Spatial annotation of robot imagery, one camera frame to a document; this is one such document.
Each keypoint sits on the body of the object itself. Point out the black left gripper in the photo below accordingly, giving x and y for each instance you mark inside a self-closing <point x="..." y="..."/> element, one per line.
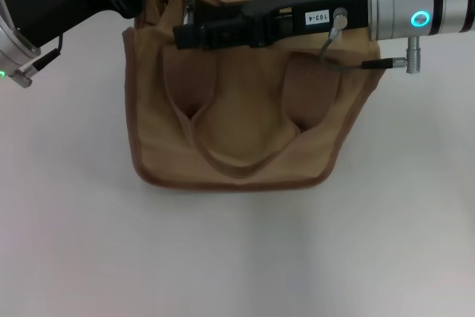
<point x="74" y="1"/>

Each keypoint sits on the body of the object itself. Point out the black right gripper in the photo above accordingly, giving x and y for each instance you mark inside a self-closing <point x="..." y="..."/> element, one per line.
<point x="319" y="9"/>

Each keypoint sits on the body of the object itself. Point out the silver metal zipper pull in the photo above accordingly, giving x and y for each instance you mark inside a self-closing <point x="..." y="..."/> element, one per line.
<point x="189" y="5"/>

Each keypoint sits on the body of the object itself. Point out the khaki canvas food bag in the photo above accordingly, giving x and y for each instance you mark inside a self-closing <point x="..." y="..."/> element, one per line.
<point x="237" y="139"/>

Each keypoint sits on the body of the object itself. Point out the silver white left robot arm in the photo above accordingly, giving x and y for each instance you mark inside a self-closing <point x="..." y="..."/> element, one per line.
<point x="11" y="53"/>

